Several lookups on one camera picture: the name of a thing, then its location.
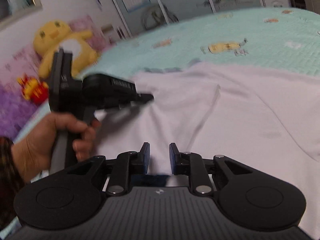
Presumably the dark patterned left sleeve forearm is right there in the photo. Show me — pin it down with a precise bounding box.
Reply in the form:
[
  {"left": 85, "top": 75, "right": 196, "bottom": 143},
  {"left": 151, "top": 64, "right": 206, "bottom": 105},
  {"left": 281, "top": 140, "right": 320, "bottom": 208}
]
[{"left": 0, "top": 137, "right": 25, "bottom": 230}]

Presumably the framed wall picture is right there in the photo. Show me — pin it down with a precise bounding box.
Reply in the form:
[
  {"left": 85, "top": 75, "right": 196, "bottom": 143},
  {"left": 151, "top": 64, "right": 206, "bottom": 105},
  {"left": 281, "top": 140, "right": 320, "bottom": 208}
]
[{"left": 1, "top": 0, "right": 42, "bottom": 30}]

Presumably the white shirt with navy trim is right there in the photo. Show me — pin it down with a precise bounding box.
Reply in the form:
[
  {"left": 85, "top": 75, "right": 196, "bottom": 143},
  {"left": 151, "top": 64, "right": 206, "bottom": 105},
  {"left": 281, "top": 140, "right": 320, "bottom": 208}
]
[{"left": 95, "top": 62, "right": 319, "bottom": 238}]

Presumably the red yellow plush toy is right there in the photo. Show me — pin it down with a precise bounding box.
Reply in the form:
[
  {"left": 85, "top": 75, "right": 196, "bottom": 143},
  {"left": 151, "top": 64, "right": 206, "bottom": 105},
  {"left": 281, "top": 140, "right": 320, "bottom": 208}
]
[{"left": 17, "top": 74, "right": 49, "bottom": 106}]

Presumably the purple plush toy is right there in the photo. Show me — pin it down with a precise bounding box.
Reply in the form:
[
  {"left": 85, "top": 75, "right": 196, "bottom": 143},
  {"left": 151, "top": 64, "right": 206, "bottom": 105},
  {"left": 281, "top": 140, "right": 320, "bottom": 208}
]
[{"left": 0, "top": 85, "right": 38, "bottom": 140}]

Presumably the pink patterned pillow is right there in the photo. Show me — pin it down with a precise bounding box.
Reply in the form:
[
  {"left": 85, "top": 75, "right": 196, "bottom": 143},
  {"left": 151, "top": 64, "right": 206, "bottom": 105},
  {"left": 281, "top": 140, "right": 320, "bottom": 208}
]
[{"left": 1, "top": 15, "right": 110, "bottom": 93}]

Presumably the left hand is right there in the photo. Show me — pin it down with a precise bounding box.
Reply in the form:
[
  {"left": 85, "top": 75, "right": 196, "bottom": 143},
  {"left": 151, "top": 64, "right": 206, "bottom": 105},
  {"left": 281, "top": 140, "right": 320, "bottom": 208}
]
[{"left": 11, "top": 113, "right": 100, "bottom": 183}]

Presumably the mint green patterned bedspread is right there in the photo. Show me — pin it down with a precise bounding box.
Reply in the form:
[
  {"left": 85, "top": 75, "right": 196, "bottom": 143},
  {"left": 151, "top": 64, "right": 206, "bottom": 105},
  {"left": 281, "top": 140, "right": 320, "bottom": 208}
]
[{"left": 0, "top": 6, "right": 320, "bottom": 233}]

